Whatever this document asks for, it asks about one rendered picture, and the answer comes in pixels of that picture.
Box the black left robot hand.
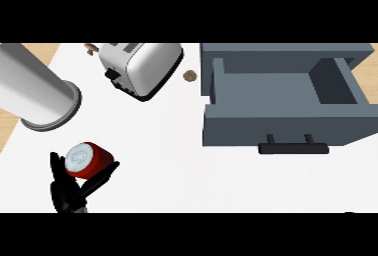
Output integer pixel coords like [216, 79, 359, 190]
[49, 151, 122, 214]

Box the red can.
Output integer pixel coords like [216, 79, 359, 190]
[64, 141, 117, 180]

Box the grey-blue open drawer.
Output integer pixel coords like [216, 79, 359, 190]
[200, 57, 378, 148]

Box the silver toaster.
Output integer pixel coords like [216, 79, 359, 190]
[98, 43, 187, 103]

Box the small brown round object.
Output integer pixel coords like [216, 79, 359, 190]
[182, 69, 200, 83]

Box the small brown knobbly object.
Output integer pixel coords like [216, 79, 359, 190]
[83, 43, 101, 57]

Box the grey-blue cabinet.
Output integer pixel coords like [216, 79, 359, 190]
[200, 43, 376, 98]

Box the black drawer handle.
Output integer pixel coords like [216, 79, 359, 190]
[257, 133, 331, 155]

